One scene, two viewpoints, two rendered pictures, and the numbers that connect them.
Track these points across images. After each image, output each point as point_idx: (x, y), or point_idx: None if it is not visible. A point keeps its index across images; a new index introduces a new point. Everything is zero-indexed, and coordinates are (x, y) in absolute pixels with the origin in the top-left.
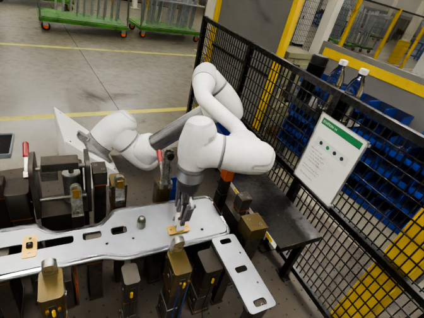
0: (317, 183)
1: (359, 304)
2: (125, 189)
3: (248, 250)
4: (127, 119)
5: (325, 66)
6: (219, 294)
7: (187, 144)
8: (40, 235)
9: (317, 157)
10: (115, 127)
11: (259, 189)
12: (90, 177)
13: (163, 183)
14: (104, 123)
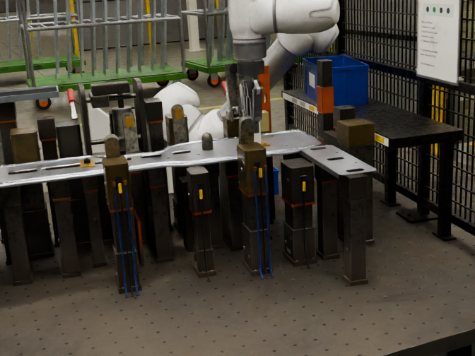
0: (440, 63)
1: None
2: (186, 123)
3: (358, 169)
4: (184, 90)
5: None
6: (329, 236)
7: (235, 6)
8: (96, 159)
9: (429, 30)
10: (169, 102)
11: (374, 114)
12: (143, 100)
13: (232, 111)
14: None
